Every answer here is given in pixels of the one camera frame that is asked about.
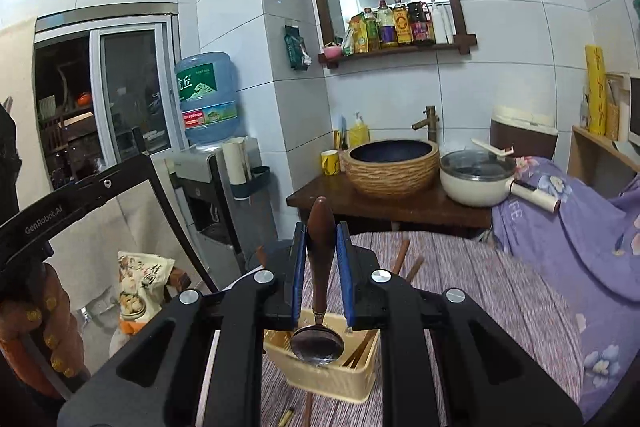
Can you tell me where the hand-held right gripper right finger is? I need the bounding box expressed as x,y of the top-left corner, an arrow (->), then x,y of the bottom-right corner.
336,222 -> 583,427

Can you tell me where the metal spoon with wooden handle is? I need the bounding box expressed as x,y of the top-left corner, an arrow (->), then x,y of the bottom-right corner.
289,196 -> 347,369

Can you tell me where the green oil bottle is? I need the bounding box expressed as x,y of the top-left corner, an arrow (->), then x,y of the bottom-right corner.
363,7 -> 379,53

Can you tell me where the yellow cup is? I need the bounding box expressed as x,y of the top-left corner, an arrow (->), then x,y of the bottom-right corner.
320,149 -> 342,176

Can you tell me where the purple label bottle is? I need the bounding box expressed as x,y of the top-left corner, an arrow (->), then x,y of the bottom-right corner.
375,0 -> 399,49

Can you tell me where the clear storage jar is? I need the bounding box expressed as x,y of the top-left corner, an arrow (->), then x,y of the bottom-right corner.
604,74 -> 631,142

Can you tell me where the white pot with glass lid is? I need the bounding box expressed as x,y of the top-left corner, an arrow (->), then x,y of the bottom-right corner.
439,150 -> 562,214

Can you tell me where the purple floral cloth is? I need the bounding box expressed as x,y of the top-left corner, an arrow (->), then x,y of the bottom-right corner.
491,156 -> 640,390

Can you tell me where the green tea packet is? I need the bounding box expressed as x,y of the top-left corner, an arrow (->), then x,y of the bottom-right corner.
283,24 -> 312,72

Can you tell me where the orange label bottle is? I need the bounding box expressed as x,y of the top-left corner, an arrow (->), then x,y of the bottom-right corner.
392,0 -> 413,46

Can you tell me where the aluminium sliding window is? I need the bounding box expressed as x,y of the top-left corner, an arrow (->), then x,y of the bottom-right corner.
34,3 -> 182,160

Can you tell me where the wooden framed mirror shelf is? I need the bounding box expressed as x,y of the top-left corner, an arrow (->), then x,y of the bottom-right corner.
305,0 -> 479,69

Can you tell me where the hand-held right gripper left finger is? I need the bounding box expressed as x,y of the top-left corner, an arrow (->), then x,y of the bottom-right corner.
57,222 -> 308,427

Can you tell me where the brown wooden chopstick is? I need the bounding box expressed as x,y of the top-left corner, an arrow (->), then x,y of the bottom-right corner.
301,389 -> 316,427
404,256 -> 426,284
390,239 -> 412,276

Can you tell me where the bronze faucet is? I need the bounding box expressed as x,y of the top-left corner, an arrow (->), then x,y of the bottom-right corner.
411,105 -> 437,143

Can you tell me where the grey water dispenser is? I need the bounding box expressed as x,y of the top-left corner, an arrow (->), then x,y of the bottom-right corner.
166,137 -> 264,260

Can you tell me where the printed snack bag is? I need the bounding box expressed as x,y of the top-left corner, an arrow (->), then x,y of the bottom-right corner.
117,251 -> 176,334

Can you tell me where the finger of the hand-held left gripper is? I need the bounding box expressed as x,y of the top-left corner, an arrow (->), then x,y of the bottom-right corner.
131,127 -> 219,294

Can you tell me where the dark wooden vanity table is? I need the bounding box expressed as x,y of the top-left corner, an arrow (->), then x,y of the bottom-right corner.
285,173 -> 494,239

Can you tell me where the yellow soap bottle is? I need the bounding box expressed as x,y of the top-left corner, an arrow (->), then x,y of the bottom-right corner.
348,111 -> 371,149

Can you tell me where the brown and white rice cooker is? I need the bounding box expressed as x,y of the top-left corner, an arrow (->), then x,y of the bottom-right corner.
488,105 -> 560,160

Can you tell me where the blue water jug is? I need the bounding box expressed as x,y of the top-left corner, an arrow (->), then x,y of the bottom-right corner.
173,51 -> 246,148

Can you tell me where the white microwave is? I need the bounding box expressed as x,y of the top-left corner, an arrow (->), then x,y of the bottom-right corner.
627,74 -> 640,148

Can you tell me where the white rice paddle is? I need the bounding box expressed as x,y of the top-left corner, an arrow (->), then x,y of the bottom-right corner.
471,137 -> 515,158

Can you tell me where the light wooden shelf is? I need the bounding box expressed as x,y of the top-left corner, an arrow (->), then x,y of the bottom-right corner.
571,125 -> 640,188

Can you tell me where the blue-grey plastic caddy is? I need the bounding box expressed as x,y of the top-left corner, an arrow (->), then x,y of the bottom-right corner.
232,165 -> 271,200

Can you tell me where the purple striped tablecloth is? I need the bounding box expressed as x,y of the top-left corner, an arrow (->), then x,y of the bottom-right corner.
259,231 -> 587,427

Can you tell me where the dark soy sauce bottle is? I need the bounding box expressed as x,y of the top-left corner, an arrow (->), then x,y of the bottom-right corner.
407,0 -> 435,46

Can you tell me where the woven sink basin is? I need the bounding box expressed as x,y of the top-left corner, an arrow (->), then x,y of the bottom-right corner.
341,138 -> 441,200

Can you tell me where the cream plastic utensil holder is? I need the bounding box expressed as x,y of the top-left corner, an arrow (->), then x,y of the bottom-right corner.
263,307 -> 384,404

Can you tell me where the tall yellow roll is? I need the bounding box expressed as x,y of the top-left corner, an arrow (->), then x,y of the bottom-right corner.
584,45 -> 608,137

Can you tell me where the person's left hand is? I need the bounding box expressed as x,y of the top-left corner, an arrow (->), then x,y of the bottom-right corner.
0,258 -> 87,401

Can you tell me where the yellow green seasoning packet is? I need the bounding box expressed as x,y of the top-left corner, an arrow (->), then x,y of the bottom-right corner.
342,12 -> 369,56

